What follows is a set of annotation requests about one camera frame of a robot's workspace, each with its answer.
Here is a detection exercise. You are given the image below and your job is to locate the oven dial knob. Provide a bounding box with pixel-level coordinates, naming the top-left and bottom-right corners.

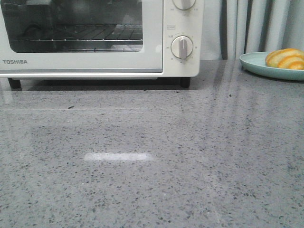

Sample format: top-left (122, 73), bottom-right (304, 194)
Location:
top-left (171, 36), bottom-right (193, 59)
top-left (173, 0), bottom-right (196, 10)

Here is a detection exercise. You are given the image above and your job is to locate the golden croissant bread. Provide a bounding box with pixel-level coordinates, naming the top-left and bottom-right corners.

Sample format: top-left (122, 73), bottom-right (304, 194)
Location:
top-left (265, 48), bottom-right (304, 70)

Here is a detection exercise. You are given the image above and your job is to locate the white Toshiba toaster oven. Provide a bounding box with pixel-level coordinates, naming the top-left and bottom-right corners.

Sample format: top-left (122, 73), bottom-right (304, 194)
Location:
top-left (0, 0), bottom-right (204, 88)

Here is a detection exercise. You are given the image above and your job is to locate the metal wire oven rack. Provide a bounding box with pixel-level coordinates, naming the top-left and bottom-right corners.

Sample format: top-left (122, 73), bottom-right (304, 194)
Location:
top-left (9, 24), bottom-right (143, 53)

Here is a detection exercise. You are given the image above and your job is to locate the grey pleated curtain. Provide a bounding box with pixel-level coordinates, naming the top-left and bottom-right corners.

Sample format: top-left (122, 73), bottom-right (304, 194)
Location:
top-left (200, 0), bottom-right (304, 60)

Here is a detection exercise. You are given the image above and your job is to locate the glass oven door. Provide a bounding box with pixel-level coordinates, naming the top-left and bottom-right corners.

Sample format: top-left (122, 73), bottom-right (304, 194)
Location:
top-left (0, 0), bottom-right (164, 73)

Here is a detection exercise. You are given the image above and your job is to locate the upper oven dial knob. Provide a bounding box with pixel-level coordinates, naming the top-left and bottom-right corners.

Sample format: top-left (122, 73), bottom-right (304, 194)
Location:
top-left (173, 0), bottom-right (196, 10)

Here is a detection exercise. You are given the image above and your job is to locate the lower oven dial knob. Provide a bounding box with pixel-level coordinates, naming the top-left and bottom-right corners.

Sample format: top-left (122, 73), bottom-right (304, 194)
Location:
top-left (171, 36), bottom-right (193, 59)

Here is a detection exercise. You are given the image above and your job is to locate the light green round plate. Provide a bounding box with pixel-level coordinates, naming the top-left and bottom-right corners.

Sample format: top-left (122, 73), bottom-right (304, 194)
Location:
top-left (239, 52), bottom-right (304, 81)

